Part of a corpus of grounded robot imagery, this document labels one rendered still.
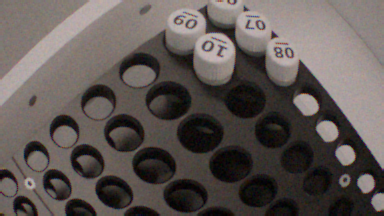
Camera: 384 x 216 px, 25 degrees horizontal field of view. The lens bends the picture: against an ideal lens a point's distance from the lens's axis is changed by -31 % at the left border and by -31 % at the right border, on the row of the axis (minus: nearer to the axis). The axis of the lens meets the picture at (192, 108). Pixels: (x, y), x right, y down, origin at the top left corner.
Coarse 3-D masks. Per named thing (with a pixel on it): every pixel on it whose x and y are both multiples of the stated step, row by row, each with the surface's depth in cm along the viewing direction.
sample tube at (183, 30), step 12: (180, 12) 37; (192, 12) 37; (168, 24) 37; (180, 24) 37; (192, 24) 37; (204, 24) 37; (168, 36) 37; (180, 36) 37; (192, 36) 37; (168, 48) 38; (180, 48) 37; (192, 48) 37; (168, 96) 40
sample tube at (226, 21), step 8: (208, 0) 37; (216, 0) 37; (224, 0) 37; (232, 0) 37; (240, 0) 37; (208, 8) 38; (216, 8) 37; (224, 8) 37; (232, 8) 37; (240, 8) 37; (216, 16) 38; (224, 16) 37; (232, 16) 37; (216, 24) 38; (224, 24) 40; (232, 24) 38
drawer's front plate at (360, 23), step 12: (336, 0) 46; (348, 0) 45; (360, 0) 44; (372, 0) 42; (348, 12) 46; (360, 12) 45; (372, 12) 43; (360, 24) 46; (372, 24) 44; (360, 36) 47; (372, 36) 45; (372, 48) 46
